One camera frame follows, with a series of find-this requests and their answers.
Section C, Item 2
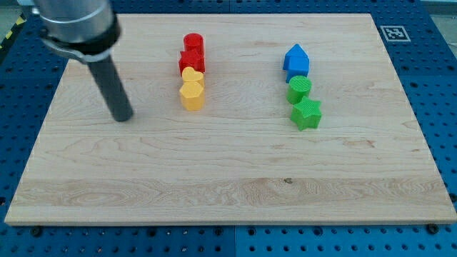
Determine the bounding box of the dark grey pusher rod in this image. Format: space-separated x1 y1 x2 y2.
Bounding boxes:
88 55 134 122

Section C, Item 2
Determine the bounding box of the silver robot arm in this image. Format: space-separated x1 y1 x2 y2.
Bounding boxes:
34 0 134 122

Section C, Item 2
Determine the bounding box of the yellow heart block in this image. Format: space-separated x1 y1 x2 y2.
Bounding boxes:
181 66 204 86

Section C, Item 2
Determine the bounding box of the yellow hexagon block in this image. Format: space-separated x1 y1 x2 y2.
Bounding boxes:
179 81 205 111

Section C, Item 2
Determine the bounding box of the red star block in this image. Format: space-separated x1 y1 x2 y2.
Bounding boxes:
179 49 206 73

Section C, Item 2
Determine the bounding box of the red cylinder block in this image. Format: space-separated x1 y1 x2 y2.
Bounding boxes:
183 33 204 55

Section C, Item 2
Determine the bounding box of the wooden board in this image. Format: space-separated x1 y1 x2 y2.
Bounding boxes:
5 14 456 226

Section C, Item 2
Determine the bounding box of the black board clamp bolt left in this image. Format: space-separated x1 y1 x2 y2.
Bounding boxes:
30 226 43 238

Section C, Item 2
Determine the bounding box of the black board clamp bolt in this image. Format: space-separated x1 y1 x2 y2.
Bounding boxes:
426 223 440 235
30 226 43 238

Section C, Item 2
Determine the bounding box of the blue cube block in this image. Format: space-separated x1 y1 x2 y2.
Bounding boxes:
283 56 310 83

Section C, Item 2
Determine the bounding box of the blue pentagon house block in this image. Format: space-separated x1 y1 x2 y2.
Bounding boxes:
283 44 308 70

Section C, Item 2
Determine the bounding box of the green cylinder block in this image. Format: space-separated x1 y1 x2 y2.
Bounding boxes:
286 76 312 104

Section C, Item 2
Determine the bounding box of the green star block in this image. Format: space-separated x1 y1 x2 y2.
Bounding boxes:
290 96 322 131

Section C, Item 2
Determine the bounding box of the white fiducial marker tag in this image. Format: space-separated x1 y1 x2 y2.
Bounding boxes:
381 25 411 42

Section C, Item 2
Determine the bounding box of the black board clamp bolt right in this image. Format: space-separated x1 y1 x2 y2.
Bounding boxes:
426 223 440 235

